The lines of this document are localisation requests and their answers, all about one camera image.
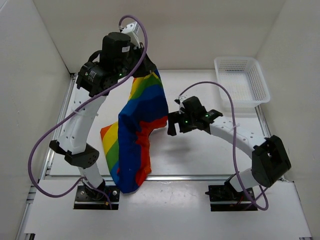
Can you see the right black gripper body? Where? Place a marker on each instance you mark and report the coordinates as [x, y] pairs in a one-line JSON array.
[[187, 122]]

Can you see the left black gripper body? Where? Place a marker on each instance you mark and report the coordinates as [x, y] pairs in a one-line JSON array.
[[123, 67]]

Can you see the rainbow striped shorts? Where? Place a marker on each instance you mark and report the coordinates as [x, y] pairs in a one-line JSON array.
[[126, 142]]

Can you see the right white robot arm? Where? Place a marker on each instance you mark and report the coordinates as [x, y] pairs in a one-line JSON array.
[[269, 159]]

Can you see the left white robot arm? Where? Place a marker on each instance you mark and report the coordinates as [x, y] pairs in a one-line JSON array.
[[93, 85]]

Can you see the white plastic mesh basket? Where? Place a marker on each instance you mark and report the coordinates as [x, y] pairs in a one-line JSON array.
[[242, 77]]

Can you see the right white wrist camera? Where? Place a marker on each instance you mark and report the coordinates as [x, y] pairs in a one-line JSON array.
[[179, 100]]

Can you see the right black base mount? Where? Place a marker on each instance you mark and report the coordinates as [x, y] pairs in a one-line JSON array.
[[223, 200]]

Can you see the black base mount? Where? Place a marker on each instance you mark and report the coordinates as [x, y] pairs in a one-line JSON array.
[[223, 200], [87, 200]]

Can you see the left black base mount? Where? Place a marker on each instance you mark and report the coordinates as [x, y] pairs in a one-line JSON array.
[[87, 200]]

